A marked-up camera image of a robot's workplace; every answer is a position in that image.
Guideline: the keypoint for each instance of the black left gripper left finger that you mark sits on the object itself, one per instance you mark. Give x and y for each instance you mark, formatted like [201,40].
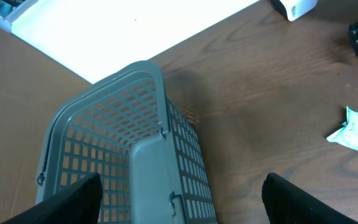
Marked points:
[78,203]

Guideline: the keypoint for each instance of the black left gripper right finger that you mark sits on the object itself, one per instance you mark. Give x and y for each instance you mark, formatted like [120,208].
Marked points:
[286,203]

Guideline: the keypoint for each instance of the white barcode scanner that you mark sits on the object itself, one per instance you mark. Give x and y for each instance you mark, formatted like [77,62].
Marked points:
[293,9]

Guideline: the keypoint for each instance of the grey plastic basket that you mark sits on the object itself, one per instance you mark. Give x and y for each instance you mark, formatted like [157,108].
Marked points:
[147,154]

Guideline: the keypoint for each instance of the white window frame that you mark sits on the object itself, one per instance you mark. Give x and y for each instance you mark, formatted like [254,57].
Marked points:
[11,10]

